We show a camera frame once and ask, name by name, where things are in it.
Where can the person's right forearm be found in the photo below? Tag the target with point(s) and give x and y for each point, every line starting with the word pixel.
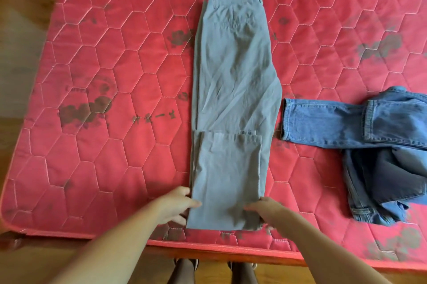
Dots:
pixel 327 257

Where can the person's left leg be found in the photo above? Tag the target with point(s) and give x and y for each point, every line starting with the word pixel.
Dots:
pixel 182 273

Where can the person's right leg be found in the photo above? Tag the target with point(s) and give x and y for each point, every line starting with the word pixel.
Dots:
pixel 243 273

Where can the person's leg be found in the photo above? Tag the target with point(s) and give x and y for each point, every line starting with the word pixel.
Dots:
pixel 182 273
pixel 243 273

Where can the person's right hand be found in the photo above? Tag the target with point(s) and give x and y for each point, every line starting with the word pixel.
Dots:
pixel 270 212

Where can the light blue jeans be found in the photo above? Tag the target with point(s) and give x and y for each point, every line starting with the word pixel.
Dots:
pixel 317 123

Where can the grey trousers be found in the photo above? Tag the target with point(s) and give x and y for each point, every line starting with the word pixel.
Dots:
pixel 233 76

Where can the person's left forearm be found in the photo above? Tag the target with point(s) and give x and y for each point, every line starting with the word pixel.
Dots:
pixel 110 250

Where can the person's left hand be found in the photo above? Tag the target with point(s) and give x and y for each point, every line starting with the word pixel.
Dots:
pixel 173 207

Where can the red quilted mattress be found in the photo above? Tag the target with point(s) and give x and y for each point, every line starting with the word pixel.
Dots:
pixel 116 93

